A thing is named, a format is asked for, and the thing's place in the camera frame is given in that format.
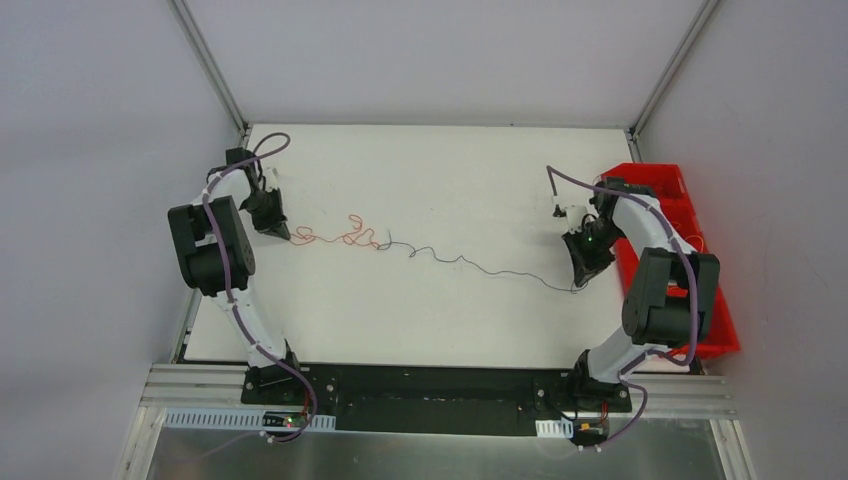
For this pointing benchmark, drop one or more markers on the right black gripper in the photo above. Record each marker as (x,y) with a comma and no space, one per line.
(588,250)

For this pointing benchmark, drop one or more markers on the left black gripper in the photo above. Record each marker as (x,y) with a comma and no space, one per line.
(267,213)

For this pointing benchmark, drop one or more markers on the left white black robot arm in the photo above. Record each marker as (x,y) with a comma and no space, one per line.
(216,258)

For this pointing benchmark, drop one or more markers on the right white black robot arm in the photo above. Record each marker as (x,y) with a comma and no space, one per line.
(669,303)

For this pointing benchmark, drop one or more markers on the red plastic bin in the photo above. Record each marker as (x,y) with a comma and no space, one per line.
(666,180)

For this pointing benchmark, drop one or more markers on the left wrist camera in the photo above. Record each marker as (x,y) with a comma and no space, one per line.
(271,179)

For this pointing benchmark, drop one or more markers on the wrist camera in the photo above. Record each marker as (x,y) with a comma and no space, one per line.
(271,179)
(574,217)

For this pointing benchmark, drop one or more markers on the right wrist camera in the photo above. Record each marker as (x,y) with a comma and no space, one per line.
(574,217)

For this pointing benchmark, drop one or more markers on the right white cable duct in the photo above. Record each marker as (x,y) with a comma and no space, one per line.
(558,429)

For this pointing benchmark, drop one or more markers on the white cable duct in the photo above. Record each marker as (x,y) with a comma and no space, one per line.
(558,429)
(276,421)

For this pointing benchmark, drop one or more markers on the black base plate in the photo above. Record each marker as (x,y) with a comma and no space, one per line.
(435,400)

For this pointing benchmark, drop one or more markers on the aluminium frame rail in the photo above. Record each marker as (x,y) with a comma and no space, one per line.
(220,386)

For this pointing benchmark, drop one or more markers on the left white cable duct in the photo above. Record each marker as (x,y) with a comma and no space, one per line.
(276,421)

